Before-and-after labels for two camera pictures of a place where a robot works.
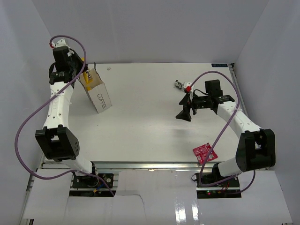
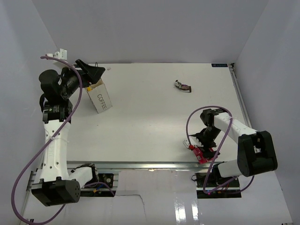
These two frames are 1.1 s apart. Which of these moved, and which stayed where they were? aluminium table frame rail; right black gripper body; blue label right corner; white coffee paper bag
Moved: right black gripper body
Stayed: blue label right corner; aluminium table frame rail; white coffee paper bag
